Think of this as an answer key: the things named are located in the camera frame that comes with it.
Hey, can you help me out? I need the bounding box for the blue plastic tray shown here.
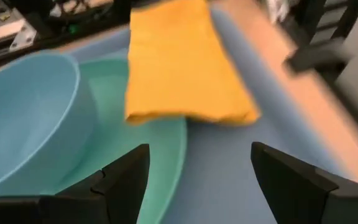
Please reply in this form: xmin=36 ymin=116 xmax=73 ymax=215
xmin=56 ymin=6 xmax=354 ymax=224

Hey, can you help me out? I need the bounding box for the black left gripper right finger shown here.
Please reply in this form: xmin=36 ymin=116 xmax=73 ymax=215
xmin=250 ymin=142 xmax=358 ymax=224

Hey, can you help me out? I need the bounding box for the silver mounting plate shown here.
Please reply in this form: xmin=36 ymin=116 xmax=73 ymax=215
xmin=9 ymin=20 xmax=39 ymax=52

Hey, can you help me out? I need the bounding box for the blue plastic bowl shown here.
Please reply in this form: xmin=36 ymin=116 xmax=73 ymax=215
xmin=0 ymin=51 xmax=98 ymax=197

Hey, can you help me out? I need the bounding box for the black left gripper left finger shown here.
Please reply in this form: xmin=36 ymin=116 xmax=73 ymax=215
xmin=0 ymin=143 xmax=150 ymax=224

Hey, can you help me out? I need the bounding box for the teal green plate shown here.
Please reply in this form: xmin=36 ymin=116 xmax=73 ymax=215
xmin=40 ymin=57 xmax=188 ymax=224

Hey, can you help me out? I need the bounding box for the yellow cloth napkin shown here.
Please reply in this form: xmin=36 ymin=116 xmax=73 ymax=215
xmin=124 ymin=0 xmax=262 ymax=126

